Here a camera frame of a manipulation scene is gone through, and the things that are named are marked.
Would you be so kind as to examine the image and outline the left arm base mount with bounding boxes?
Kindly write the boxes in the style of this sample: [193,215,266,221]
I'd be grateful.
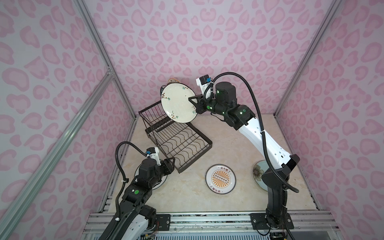
[146,214,171,232]

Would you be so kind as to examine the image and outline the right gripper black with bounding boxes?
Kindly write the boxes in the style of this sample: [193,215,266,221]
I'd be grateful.
[188,92,229,116]

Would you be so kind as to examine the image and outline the white plate dark blue rim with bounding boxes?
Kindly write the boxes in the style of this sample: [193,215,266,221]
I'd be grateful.
[160,85,166,95]

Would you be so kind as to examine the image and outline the aluminium frame diagonal beam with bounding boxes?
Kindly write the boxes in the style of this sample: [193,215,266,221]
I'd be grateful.
[1,73,114,240]

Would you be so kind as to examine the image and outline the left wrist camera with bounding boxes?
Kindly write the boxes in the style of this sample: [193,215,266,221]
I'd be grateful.
[146,147,161,166]

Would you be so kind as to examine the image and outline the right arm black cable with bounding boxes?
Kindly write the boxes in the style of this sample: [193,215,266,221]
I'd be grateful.
[203,71,300,193]

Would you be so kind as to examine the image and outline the white plate brown rim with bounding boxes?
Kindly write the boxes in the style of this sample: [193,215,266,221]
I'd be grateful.
[161,83,197,124]

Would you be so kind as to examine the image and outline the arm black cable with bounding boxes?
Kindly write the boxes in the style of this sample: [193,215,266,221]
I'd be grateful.
[104,141,148,240]
[203,71,300,193]

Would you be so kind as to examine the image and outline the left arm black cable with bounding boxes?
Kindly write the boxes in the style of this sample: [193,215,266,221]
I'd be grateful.
[104,141,148,240]

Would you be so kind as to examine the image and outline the light green flower plate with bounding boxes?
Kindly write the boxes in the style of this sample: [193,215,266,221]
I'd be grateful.
[253,160,269,191]

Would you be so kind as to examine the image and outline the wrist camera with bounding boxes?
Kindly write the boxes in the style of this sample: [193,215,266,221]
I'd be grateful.
[196,75,212,94]
[146,147,161,166]

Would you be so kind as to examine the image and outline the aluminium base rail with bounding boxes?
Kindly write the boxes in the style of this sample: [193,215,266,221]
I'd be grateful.
[80,209,343,240]

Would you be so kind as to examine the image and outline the black wire dish rack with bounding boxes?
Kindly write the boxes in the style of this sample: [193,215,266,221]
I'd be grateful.
[139,101,213,173]

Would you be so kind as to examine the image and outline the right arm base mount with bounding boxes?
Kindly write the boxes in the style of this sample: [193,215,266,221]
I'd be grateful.
[250,213,295,231]

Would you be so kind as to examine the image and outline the aluminium frame post left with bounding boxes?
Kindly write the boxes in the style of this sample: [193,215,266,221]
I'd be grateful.
[74,0,137,120]

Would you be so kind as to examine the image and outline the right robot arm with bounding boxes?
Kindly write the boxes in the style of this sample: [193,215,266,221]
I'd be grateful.
[189,79,300,229]

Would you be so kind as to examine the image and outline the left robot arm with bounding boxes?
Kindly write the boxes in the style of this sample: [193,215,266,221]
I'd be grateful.
[100,158,175,240]

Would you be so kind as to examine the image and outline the orange sunburst plate near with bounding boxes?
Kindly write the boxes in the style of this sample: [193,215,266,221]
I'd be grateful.
[205,164,237,195]

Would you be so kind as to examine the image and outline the white plate black rings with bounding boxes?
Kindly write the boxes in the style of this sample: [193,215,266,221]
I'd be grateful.
[134,163,169,190]

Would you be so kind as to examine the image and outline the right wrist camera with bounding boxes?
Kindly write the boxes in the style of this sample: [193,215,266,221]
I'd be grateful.
[196,75,212,94]

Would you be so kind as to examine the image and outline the cream star cartoon plate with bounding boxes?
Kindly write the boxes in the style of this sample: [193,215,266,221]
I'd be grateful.
[167,78,180,84]

